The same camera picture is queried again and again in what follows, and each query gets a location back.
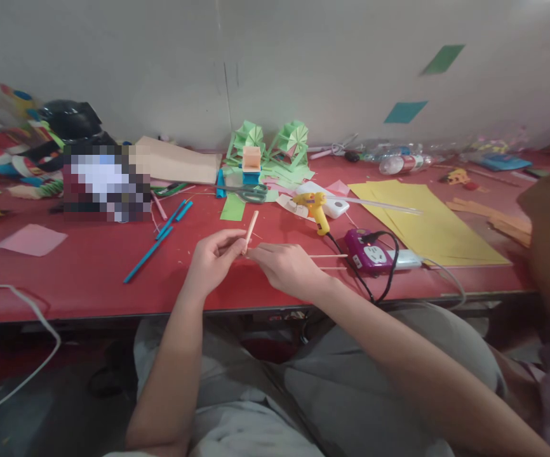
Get medium blue paper tube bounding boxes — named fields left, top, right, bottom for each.
left=155, top=199, right=188, bottom=241

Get white plug with grey cable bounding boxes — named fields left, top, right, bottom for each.
left=389, top=249, right=468, bottom=308

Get pile of green paper scraps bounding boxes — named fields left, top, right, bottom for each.
left=259, top=161, right=318, bottom=192

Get person's left hand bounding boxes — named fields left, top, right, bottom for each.
left=191, top=229, right=249, bottom=299

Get teal paper on wall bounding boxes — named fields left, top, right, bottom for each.
left=383, top=100, right=429, bottom=125

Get grey handled scissors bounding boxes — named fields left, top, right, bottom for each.
left=217, top=183, right=269, bottom=205

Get white rounded box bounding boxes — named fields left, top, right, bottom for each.
left=295, top=181, right=351, bottom=220

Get small pink paper piece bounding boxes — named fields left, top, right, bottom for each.
left=324, top=179, right=352, bottom=197

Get person's legs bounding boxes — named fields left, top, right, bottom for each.
left=133, top=301, right=510, bottom=457

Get short thick wooden stick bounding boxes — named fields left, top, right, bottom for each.
left=243, top=210, right=260, bottom=258

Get green paper rectangle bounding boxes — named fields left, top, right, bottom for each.
left=219, top=192, right=246, bottom=223

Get pink paper stick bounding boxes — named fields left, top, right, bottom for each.
left=151, top=190, right=168, bottom=222

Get green folded paper fan model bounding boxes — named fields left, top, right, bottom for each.
left=225, top=119, right=267, bottom=168
left=267, top=119, right=311, bottom=166

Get pile of colourful toys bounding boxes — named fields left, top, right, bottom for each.
left=0, top=83, right=66, bottom=202

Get clear glue sticks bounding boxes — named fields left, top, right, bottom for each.
left=334, top=194, right=424, bottom=216

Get clear plastic bottle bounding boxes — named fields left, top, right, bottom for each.
left=359, top=139, right=424, bottom=159

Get long blue paper tube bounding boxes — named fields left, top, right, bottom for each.
left=122, top=225, right=175, bottom=284

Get plastic bottle with red label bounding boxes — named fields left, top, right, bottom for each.
left=378, top=153, right=441, bottom=176

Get black power cable with plug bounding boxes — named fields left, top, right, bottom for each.
left=326, top=230, right=401, bottom=305

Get person's body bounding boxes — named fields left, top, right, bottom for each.
left=103, top=397, right=326, bottom=457

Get yellow paper sheets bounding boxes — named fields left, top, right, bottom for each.
left=347, top=180, right=513, bottom=268

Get pink paper square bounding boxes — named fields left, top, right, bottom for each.
left=0, top=223, right=69, bottom=258

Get blue and orange paper model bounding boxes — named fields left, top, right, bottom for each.
left=238, top=146, right=264, bottom=189

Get yellow glue gun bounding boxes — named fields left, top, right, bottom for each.
left=292, top=191, right=340, bottom=237

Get black helmet toy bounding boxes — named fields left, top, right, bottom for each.
left=38, top=98, right=117, bottom=147

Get white handled tool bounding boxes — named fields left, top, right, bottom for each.
left=308, top=133, right=360, bottom=161

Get green paper on wall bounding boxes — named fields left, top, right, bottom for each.
left=420, top=44, right=466, bottom=77

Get person's right hand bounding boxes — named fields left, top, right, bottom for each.
left=248, top=242, right=336, bottom=303

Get pile of orange paper strips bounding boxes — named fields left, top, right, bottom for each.
left=445, top=197, right=534, bottom=249

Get beige cardboard sheet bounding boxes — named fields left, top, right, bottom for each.
left=133, top=135, right=224, bottom=186

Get purple power strip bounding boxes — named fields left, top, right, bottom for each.
left=343, top=228, right=394, bottom=275

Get blue flat tray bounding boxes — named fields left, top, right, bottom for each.
left=476, top=152, right=534, bottom=173

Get white cable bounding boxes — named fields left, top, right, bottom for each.
left=0, top=282, right=62, bottom=425

